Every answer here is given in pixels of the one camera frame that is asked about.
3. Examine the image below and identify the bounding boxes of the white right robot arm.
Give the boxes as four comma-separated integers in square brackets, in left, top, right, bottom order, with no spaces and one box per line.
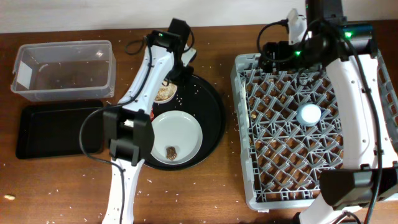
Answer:
[276,1,397,223]

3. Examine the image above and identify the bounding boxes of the brown food scrap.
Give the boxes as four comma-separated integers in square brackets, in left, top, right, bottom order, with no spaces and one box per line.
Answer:
[166,146,177,161]

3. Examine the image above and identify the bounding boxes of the rice and food waste pile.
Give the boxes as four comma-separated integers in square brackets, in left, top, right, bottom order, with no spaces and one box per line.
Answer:
[155,85,177,101]

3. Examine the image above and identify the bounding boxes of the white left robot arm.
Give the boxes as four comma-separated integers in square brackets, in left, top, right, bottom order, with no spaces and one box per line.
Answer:
[103,30,194,223]

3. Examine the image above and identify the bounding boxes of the grey dishwasher rack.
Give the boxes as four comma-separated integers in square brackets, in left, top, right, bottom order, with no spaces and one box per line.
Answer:
[231,54,397,212]

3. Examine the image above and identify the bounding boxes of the round black tray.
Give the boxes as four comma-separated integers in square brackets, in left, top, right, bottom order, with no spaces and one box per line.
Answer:
[144,75,226,171]

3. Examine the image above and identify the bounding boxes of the peanut on table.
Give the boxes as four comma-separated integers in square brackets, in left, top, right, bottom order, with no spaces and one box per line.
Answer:
[4,194,16,200]

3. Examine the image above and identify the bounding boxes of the light blue plastic cup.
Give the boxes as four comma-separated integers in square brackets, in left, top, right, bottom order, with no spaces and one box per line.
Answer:
[296,104,322,126]

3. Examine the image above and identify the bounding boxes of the clear plastic bin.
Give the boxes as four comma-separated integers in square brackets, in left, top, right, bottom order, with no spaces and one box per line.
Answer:
[11,40,116,101]

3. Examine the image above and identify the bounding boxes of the grey round plate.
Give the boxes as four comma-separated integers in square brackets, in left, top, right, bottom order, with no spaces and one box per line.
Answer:
[151,110,203,166]

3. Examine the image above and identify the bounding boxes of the black rectangular tray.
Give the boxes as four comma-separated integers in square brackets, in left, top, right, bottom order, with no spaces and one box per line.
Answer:
[16,100,103,159]

